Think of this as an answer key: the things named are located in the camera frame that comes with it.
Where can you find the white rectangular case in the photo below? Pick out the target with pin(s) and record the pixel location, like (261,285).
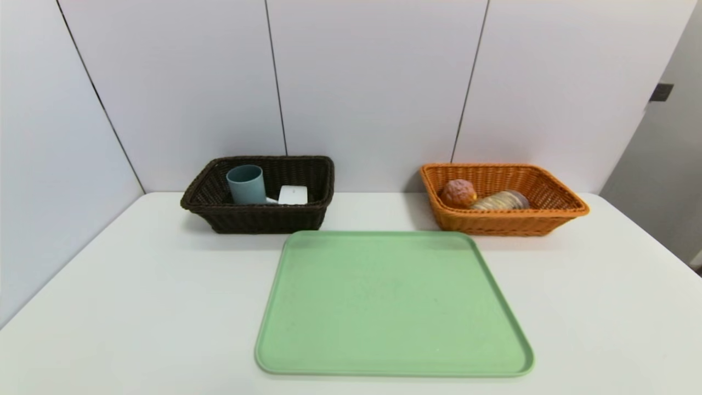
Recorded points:
(293,195)

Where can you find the blue-grey plastic cup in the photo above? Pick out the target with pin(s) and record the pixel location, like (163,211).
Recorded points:
(247,185)

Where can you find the round orange pastry bun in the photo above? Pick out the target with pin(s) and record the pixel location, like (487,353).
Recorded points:
(458,193)

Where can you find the long striped bread loaf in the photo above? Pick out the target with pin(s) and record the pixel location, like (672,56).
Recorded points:
(502,201)

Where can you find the dark brown wicker basket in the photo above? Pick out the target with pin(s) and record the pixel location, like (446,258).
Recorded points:
(258,219)

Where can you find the orange wicker basket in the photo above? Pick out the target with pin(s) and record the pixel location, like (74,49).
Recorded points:
(493,222)

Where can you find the light green plastic tray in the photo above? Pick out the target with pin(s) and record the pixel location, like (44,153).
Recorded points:
(384,307)

